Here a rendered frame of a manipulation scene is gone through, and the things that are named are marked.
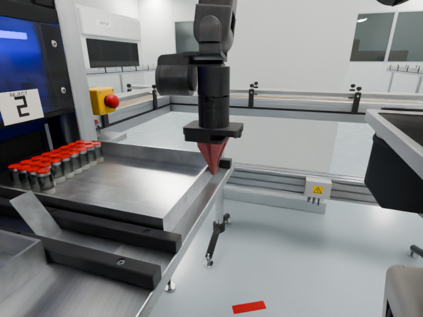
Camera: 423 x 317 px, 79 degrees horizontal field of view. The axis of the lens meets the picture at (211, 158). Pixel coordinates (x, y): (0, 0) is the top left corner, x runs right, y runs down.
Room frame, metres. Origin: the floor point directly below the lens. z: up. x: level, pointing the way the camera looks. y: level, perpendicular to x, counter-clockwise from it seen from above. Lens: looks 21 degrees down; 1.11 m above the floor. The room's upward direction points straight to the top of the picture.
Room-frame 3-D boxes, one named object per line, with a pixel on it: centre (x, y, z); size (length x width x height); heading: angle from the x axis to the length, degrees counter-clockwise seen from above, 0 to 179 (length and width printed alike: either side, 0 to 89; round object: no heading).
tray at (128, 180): (0.46, 0.19, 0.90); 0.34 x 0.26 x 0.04; 72
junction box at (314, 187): (1.17, -0.53, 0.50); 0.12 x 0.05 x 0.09; 73
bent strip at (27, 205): (0.28, 0.19, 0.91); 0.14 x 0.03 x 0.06; 72
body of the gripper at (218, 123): (0.47, 0.00, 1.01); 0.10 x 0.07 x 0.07; 73
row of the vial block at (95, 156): (0.49, 0.29, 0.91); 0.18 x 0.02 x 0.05; 162
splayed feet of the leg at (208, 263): (1.39, -0.05, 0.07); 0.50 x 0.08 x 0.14; 163
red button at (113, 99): (0.75, 0.29, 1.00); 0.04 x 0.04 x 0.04; 73
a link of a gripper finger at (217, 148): (0.48, 0.01, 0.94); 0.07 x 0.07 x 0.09; 73
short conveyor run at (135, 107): (1.08, 0.38, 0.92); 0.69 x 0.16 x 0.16; 163
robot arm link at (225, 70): (0.48, 0.00, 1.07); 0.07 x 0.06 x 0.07; 79
